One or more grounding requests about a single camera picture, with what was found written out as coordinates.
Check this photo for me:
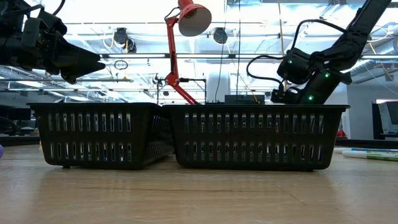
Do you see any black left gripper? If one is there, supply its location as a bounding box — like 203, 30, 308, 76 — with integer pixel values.
0, 0, 107, 85

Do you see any black slotted plastic basket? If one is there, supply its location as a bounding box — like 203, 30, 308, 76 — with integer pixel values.
161, 104, 351, 172
27, 102, 175, 171

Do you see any blue dry-erase marker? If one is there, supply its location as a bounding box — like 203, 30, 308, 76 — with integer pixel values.
334, 147, 398, 154

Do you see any black box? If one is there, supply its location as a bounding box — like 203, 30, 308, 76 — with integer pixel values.
224, 94, 266, 105

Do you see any dark desk furniture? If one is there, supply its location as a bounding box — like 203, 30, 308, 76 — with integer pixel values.
0, 104, 34, 138

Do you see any black desk partition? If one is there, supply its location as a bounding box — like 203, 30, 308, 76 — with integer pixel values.
371, 99, 398, 141

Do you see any long ceiling light bar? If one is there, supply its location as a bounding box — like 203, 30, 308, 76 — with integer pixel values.
99, 53, 398, 60

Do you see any red desk lamp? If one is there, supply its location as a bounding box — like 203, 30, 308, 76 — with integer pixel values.
164, 0, 213, 106

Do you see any black ceiling cable reel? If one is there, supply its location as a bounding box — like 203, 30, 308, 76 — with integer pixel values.
112, 27, 137, 54
212, 27, 229, 45

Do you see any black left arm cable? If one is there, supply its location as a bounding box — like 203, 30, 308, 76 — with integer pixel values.
51, 0, 67, 16

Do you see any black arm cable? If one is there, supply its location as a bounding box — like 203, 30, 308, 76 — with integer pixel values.
246, 19, 346, 94
51, 0, 67, 16

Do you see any yellow hanging rope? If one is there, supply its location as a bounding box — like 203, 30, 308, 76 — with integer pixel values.
277, 0, 286, 55

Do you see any black hanging cable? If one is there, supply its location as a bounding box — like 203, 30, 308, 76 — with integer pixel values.
214, 0, 227, 103
235, 0, 242, 96

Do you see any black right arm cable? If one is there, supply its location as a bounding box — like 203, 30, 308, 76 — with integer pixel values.
246, 19, 346, 94

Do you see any silver ventilation duct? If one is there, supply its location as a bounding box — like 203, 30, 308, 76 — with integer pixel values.
348, 40, 398, 91

